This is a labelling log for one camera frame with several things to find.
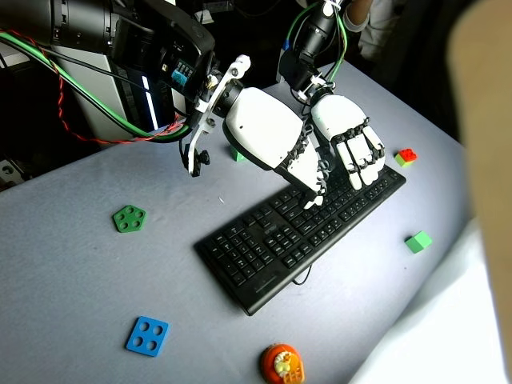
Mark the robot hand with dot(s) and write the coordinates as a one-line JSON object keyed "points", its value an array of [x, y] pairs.
{"points": [[340, 120], [264, 128]]}

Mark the small green block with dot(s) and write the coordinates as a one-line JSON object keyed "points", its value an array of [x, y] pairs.
{"points": [[238, 154]]}

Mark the red and green toy brick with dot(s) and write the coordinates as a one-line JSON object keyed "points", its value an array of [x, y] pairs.
{"points": [[406, 157]]}

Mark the person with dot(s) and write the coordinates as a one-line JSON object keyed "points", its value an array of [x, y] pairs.
{"points": [[372, 28]]}

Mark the black computer keyboard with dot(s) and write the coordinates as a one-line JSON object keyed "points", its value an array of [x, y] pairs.
{"points": [[276, 240]]}

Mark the green cube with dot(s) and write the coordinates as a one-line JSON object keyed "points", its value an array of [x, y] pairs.
{"points": [[418, 242]]}

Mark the green pentagon five-hole tile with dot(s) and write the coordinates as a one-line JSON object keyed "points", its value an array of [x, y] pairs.
{"points": [[129, 218]]}

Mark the white sheet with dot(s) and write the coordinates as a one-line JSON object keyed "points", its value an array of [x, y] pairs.
{"points": [[440, 320]]}

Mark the grey table cloth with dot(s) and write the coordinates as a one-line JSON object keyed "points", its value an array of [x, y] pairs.
{"points": [[80, 272]]}

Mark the orange toy cake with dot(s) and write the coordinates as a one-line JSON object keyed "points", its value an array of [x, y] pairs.
{"points": [[282, 364]]}

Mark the blue square four-hole tile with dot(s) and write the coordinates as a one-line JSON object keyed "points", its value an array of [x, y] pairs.
{"points": [[147, 337]]}

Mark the beige blurred post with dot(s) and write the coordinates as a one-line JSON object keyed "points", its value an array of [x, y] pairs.
{"points": [[488, 100]]}

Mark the grey metal bracket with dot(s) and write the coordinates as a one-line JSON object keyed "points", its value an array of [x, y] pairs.
{"points": [[9, 173]]}

